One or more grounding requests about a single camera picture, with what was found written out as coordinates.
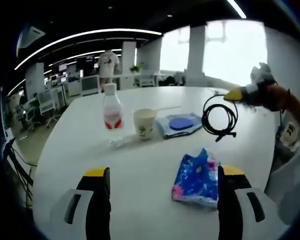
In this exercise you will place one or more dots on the green potted plant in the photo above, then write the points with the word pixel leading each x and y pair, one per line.
pixel 135 68

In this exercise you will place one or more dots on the white worn device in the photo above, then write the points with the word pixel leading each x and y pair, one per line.
pixel 288 135

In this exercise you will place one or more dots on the black office chair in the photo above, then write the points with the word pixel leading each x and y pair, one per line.
pixel 175 81

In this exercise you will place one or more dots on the white office chair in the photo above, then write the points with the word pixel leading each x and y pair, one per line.
pixel 47 105

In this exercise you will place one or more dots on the clear plastic bottle red label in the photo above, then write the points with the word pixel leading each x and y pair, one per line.
pixel 112 112

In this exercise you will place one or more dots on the grey mesh office chair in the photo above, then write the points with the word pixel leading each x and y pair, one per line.
pixel 290 180

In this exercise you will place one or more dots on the white paper cup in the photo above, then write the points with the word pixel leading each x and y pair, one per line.
pixel 143 123

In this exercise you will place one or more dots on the blue patterned tissue packet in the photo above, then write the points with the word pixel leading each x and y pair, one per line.
pixel 197 180

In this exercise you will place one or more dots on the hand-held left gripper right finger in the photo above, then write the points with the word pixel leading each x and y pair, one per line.
pixel 230 205

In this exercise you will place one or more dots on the ceiling air conditioner unit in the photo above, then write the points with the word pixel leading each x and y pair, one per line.
pixel 31 36

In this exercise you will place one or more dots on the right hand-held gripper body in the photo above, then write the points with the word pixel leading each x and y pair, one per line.
pixel 261 73

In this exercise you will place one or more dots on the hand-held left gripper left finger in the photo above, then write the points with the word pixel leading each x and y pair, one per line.
pixel 97 205

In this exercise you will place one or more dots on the white table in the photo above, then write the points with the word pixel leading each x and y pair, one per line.
pixel 152 160

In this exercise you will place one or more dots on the person's right hand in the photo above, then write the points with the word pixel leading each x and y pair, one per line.
pixel 272 98

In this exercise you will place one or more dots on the long ceiling light strip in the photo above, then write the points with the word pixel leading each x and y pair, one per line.
pixel 90 33

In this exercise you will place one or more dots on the clear bag with blue disc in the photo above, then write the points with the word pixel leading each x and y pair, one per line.
pixel 180 125

